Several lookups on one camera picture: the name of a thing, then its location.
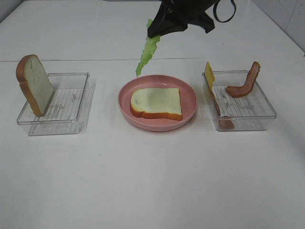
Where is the curved bacon strip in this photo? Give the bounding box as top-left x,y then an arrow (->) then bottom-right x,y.
225,62 -> 261,98

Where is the yellow cheese slice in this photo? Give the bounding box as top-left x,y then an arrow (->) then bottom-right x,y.
204,62 -> 215,91

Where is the bread slice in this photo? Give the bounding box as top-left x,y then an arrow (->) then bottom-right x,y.
16,54 -> 54,116
130,88 -> 183,121

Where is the upright bread slice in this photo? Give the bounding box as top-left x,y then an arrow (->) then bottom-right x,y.
16,54 -> 54,116

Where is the black cable loop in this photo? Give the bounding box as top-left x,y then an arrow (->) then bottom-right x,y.
213,0 -> 236,23

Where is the clear plastic ingredients tray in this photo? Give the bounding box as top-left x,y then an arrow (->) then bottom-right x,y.
202,70 -> 277,131

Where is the pink round plate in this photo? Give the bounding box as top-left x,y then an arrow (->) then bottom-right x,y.
118,75 -> 198,131

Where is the green lettuce leaf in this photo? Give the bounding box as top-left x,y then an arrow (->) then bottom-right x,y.
135,19 -> 161,77

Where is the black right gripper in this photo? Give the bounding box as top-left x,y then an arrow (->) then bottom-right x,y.
147,0 -> 218,37

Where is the clear plastic bread tray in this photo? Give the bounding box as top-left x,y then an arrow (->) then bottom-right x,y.
16,72 -> 95,136

